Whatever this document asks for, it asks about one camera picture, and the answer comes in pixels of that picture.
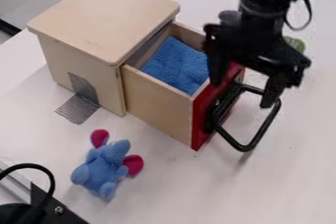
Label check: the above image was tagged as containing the green toy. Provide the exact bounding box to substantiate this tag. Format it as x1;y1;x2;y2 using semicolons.
283;36;308;53

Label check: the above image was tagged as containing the wooden drawer with red front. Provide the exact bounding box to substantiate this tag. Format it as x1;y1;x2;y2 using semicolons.
119;21;284;153

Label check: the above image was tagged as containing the black metal bracket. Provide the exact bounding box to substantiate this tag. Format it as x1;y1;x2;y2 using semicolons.
0;182;91;224

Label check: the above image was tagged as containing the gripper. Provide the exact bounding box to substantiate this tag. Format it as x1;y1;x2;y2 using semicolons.
203;9;314;109

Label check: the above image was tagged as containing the blue cloth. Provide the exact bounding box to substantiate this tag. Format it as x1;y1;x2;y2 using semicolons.
139;35;212;96

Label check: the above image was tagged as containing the blue plush elephant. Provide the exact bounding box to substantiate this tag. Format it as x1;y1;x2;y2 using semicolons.
69;129;146;202

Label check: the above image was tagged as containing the wooden cabinet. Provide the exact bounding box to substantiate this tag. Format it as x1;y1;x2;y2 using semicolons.
26;0;182;118

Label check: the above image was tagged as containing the black cable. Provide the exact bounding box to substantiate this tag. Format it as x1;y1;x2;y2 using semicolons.
0;163;57;217

